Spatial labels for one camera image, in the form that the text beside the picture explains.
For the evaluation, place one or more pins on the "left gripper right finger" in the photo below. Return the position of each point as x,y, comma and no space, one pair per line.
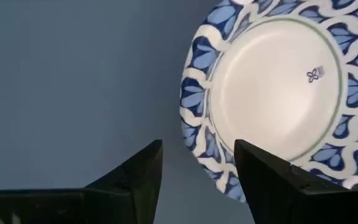
291,199

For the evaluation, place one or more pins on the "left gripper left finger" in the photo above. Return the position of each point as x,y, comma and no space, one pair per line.
113,202

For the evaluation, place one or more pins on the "blue white patterned plate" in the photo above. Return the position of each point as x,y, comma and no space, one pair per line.
275,87

